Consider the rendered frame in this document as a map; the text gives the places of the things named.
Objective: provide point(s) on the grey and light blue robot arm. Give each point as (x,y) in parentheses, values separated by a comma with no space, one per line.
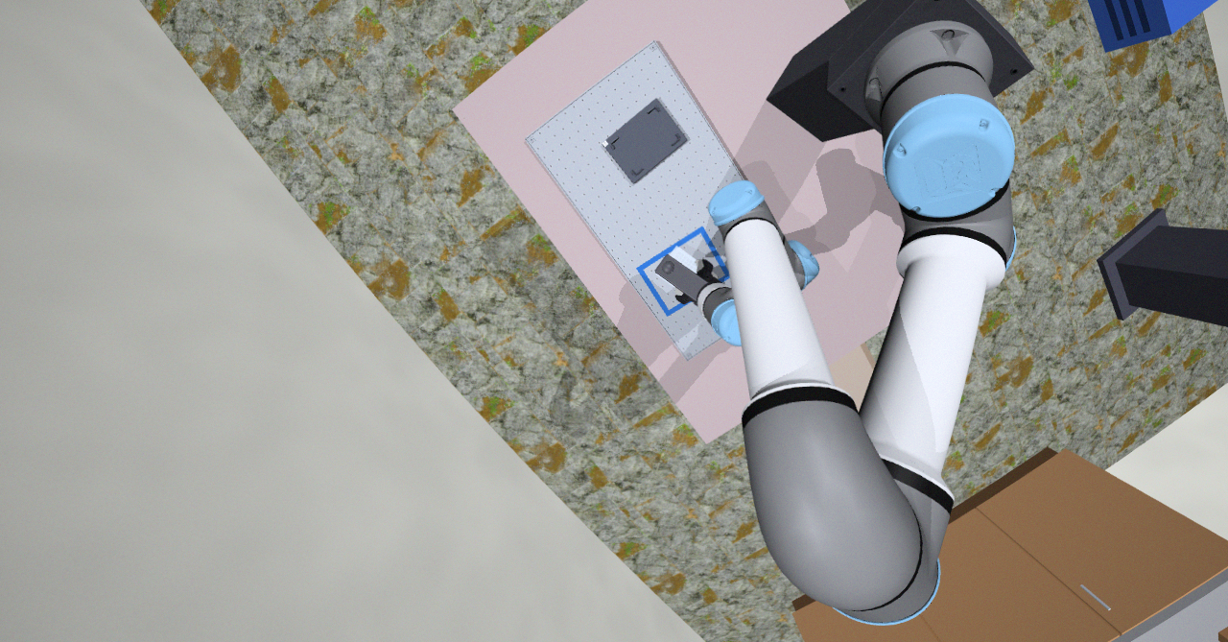
(833,518)

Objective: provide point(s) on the dark grey rectangular frame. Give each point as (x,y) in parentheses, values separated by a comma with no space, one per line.
(644,141)

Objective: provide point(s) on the blue tape outline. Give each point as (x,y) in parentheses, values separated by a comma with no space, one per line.
(641,268)

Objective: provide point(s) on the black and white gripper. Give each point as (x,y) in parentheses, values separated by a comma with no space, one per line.
(702,267)

